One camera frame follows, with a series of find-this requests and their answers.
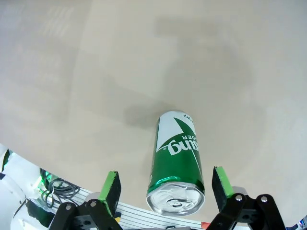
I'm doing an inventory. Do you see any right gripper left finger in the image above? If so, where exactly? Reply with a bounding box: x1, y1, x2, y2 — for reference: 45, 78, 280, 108
47, 170, 123, 230

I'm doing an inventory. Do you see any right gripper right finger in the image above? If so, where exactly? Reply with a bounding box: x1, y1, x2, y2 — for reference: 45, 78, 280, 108
205, 165, 287, 230

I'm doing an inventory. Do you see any green white soda can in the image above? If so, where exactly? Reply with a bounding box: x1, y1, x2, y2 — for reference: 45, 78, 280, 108
145, 109, 206, 216

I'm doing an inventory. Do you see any black cable bundle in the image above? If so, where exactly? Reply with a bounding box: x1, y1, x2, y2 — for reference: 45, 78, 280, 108
39, 169, 81, 208

